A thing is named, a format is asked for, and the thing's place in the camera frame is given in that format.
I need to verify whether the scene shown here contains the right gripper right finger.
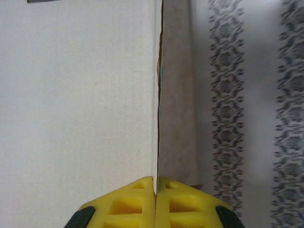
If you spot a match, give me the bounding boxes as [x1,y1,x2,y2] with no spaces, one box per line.
[155,176,246,228]

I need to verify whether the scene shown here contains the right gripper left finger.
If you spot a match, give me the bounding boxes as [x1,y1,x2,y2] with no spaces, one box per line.
[64,175,157,228]

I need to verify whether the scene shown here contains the blue white paper box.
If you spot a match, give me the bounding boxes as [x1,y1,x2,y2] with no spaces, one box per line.
[0,0,205,190]

